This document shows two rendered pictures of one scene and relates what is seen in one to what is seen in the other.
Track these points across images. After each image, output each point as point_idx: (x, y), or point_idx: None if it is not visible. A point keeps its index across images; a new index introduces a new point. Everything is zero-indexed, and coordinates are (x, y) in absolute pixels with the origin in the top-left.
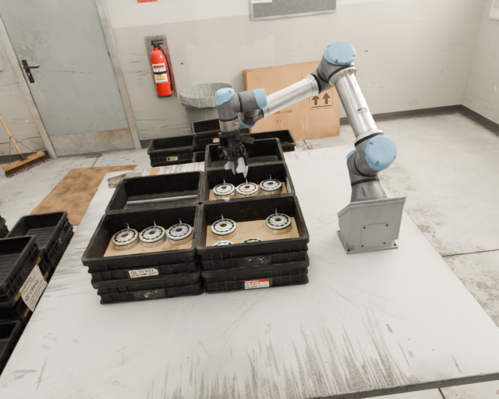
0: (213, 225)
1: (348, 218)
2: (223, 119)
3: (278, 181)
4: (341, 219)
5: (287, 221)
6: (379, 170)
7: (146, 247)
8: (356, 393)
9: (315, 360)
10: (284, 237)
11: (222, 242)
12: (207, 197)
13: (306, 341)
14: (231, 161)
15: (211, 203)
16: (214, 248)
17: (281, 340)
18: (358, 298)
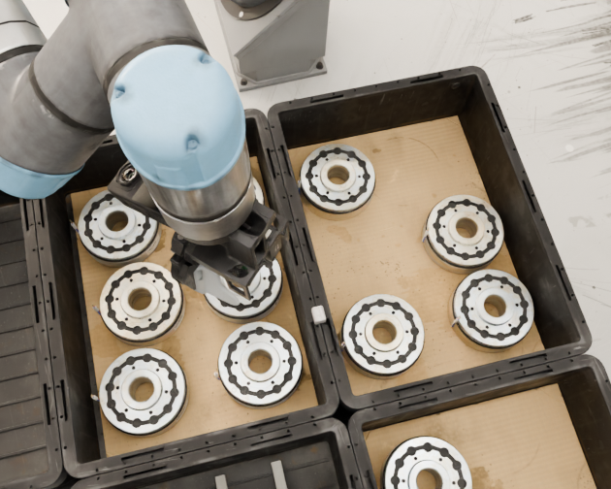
0: (383, 367)
1: (313, 10)
2: (248, 180)
3: (101, 197)
4: (266, 45)
5: (336, 153)
6: None
7: None
8: None
9: None
10: (382, 166)
11: (464, 315)
12: None
13: (592, 150)
14: (289, 238)
15: (338, 370)
16: (575, 295)
17: (603, 193)
18: (460, 60)
